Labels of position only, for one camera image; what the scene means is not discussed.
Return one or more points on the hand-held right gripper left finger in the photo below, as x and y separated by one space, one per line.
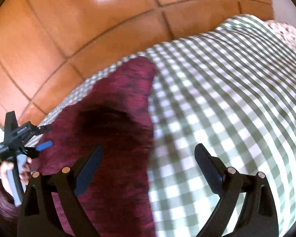
88 169

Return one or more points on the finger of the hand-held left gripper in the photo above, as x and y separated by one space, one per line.
44 146
45 128

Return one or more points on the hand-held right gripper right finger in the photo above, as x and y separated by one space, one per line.
209 169

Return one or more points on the maroon patterned garment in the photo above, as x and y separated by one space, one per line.
118 118

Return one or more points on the green white checked bed sheet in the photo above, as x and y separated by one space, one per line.
224 91

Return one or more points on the person's left hand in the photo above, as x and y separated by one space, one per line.
25 174

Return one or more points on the floral pillow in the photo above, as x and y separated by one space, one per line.
286 33

